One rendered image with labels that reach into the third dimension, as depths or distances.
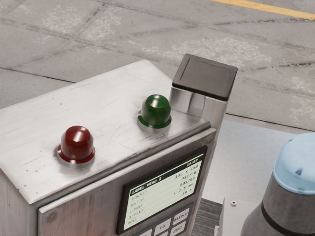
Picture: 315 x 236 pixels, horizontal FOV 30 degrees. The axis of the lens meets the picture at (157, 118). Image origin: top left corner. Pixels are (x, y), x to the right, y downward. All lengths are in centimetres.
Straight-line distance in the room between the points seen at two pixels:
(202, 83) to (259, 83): 267
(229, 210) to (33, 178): 78
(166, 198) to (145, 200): 3
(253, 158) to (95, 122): 100
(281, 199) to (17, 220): 63
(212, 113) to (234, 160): 94
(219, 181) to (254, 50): 209
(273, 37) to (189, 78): 308
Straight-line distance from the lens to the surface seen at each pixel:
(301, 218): 99
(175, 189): 47
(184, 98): 45
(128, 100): 46
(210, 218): 125
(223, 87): 46
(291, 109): 301
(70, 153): 40
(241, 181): 135
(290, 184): 95
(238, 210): 115
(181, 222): 52
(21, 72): 294
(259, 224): 105
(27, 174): 40
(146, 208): 46
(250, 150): 143
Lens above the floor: 177
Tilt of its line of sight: 40 degrees down
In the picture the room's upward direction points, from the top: 11 degrees clockwise
